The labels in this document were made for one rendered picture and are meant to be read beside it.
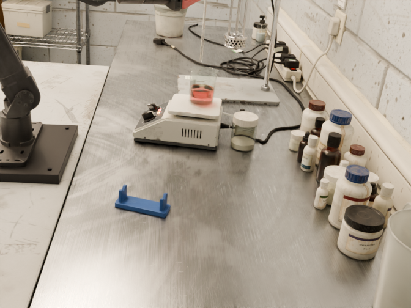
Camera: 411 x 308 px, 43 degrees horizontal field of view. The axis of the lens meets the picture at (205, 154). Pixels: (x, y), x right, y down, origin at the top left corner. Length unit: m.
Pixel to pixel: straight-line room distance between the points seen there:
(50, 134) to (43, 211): 0.28
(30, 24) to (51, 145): 2.27
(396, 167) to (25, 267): 0.71
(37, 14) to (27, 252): 2.59
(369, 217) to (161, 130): 0.52
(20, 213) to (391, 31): 0.88
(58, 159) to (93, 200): 0.15
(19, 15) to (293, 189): 2.57
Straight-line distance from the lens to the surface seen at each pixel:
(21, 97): 1.10
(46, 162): 1.10
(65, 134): 1.22
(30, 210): 0.99
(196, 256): 0.87
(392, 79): 1.24
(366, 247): 0.93
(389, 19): 1.29
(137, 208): 0.97
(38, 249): 0.89
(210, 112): 1.19
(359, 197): 0.97
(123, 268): 0.84
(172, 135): 1.20
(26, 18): 3.40
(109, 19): 3.64
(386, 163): 1.13
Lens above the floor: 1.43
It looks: 27 degrees down
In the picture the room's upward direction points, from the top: 5 degrees clockwise
